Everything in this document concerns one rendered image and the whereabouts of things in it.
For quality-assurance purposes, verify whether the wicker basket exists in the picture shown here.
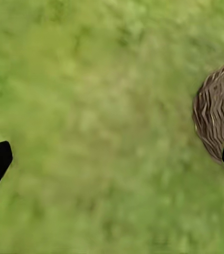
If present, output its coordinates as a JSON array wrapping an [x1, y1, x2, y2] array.
[[192, 66, 224, 166]]

